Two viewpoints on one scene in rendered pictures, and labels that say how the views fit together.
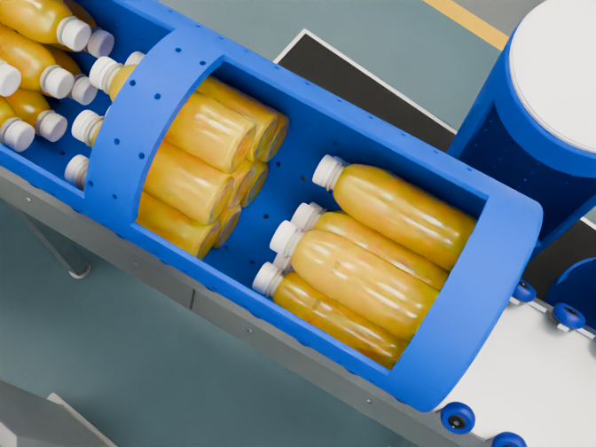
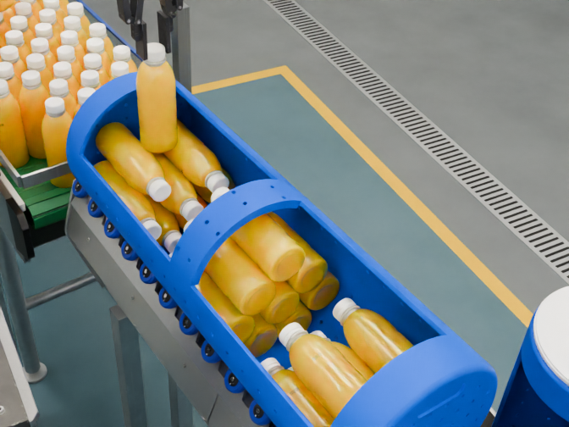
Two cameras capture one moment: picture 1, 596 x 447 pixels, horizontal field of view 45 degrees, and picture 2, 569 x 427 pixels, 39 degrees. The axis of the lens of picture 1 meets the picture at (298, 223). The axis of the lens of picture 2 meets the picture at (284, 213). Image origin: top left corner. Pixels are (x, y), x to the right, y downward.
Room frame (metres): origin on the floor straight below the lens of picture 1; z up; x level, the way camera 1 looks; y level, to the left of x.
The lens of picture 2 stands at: (-0.44, -0.36, 2.05)
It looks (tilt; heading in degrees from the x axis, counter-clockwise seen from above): 41 degrees down; 29
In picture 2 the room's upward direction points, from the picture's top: 4 degrees clockwise
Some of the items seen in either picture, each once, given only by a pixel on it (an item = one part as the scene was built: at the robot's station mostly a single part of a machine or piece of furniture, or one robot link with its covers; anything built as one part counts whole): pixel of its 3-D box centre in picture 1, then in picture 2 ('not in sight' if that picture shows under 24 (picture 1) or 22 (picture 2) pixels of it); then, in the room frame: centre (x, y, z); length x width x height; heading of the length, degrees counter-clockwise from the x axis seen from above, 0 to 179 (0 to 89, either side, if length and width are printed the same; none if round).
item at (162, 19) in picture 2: not in sight; (163, 32); (0.55, 0.46, 1.36); 0.03 x 0.01 x 0.07; 67
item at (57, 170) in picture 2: not in sight; (108, 152); (0.62, 0.69, 0.96); 0.40 x 0.01 x 0.03; 157
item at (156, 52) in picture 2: not in sight; (153, 52); (0.53, 0.47, 1.33); 0.04 x 0.04 x 0.02
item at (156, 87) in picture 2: not in sight; (157, 101); (0.53, 0.47, 1.23); 0.07 x 0.07 x 0.19
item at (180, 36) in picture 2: not in sight; (185, 175); (1.07, 0.83, 0.55); 0.04 x 0.04 x 1.10; 67
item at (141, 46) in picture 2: not in sight; (140, 38); (0.51, 0.48, 1.36); 0.03 x 0.01 x 0.07; 67
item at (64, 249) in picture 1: (48, 230); (132, 391); (0.50, 0.58, 0.31); 0.06 x 0.06 x 0.63; 67
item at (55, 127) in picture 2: not in sight; (61, 145); (0.55, 0.76, 0.99); 0.07 x 0.07 x 0.19
